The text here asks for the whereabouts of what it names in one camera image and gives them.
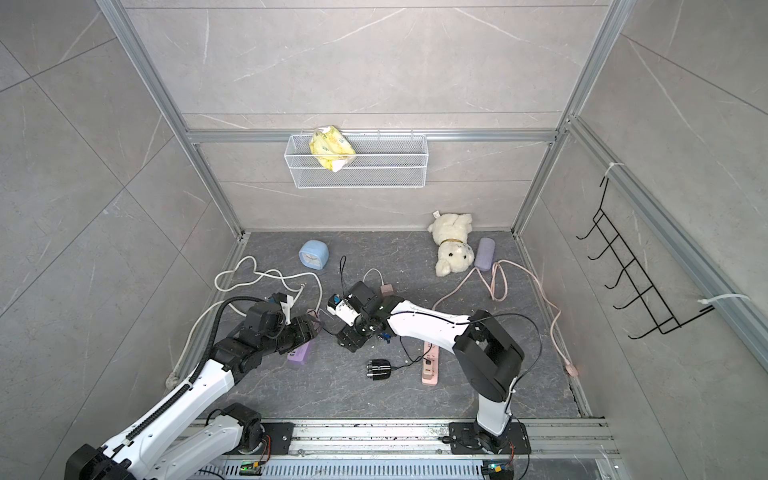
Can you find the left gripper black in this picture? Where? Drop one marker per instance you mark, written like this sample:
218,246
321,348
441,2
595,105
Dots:
301,336

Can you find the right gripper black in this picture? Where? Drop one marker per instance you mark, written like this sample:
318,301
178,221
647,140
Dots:
350,338

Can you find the black shaver power plug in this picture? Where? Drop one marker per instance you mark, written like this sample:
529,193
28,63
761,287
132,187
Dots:
379,369

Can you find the pink charger plug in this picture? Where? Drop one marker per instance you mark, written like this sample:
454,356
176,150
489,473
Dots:
387,290

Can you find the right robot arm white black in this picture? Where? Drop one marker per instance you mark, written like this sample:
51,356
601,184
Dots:
489,357

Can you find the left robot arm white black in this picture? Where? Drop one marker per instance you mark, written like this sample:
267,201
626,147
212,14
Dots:
150,448

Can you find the purple power strip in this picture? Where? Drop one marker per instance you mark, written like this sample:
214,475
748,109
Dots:
300,355

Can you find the light blue alarm clock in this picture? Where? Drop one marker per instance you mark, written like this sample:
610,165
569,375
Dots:
314,254

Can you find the pink power strip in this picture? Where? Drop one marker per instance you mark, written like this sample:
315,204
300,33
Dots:
430,362

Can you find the cream teddy bear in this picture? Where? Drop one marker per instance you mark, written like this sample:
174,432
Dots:
450,233

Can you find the lavender oval case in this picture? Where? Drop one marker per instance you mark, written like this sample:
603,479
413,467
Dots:
485,254

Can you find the yellow wet wipes pack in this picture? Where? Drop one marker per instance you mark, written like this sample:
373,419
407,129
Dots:
331,149

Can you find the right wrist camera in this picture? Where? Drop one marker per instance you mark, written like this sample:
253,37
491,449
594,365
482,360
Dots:
341,308

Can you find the white wire mesh basket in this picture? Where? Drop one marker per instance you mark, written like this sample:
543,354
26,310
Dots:
378,161

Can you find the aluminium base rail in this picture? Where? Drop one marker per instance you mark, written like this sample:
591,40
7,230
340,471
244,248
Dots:
389,449

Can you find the black wall hook rack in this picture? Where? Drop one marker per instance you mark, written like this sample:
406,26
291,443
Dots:
634,274

